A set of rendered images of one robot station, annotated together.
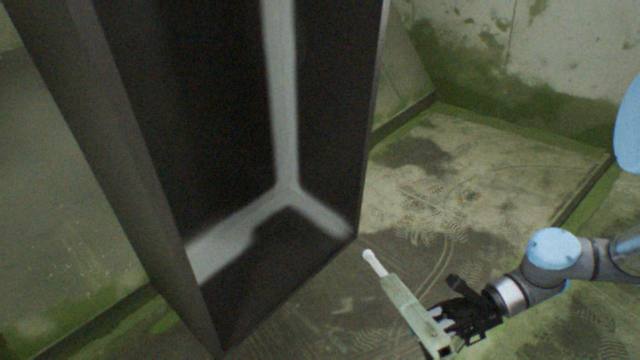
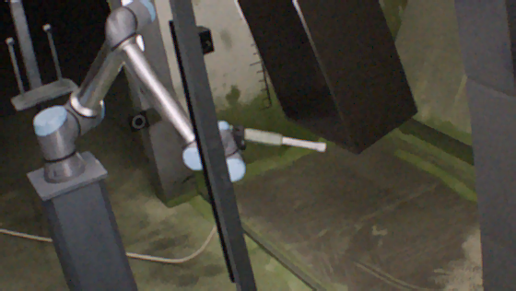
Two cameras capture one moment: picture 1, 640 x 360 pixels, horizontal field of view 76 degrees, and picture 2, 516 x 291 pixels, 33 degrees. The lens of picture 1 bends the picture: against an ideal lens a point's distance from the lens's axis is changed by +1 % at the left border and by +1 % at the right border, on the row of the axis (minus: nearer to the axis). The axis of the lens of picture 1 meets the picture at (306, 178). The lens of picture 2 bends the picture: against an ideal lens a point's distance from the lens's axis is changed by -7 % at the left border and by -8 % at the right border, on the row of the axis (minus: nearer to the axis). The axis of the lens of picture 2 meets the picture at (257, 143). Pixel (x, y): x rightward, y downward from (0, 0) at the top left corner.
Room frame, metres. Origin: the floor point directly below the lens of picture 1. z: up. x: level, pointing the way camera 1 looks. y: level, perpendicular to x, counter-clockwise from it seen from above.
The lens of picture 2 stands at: (1.49, -3.58, 2.04)
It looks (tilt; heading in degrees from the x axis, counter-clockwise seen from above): 23 degrees down; 105
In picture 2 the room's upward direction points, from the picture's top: 12 degrees counter-clockwise
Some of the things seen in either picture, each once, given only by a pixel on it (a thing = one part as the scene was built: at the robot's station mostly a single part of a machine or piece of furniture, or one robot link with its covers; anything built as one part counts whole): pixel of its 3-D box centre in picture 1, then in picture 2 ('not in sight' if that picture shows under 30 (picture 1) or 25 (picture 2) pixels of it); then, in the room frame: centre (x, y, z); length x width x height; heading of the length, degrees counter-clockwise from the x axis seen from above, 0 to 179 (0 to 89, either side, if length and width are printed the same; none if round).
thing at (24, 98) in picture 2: not in sight; (35, 63); (-0.50, 0.23, 0.95); 0.26 x 0.15 x 0.32; 36
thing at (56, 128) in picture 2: not in sight; (54, 132); (-0.16, -0.41, 0.83); 0.17 x 0.15 x 0.18; 70
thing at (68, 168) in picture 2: not in sight; (62, 162); (-0.16, -0.42, 0.69); 0.19 x 0.19 x 0.10
